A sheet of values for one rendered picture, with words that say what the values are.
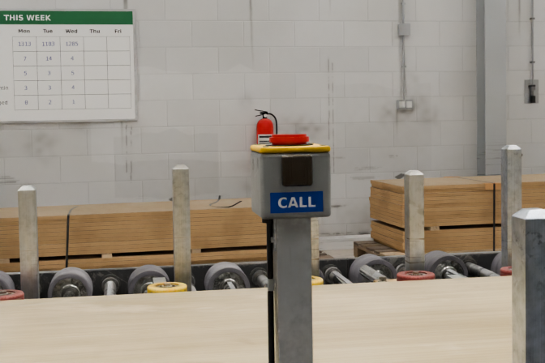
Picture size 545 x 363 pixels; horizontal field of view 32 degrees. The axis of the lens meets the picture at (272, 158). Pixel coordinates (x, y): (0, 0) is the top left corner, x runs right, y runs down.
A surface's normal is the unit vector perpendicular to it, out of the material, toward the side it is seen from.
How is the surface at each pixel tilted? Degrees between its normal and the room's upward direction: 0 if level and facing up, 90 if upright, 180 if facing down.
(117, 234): 90
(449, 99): 90
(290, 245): 90
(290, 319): 90
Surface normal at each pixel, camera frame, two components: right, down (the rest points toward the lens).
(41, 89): 0.22, 0.05
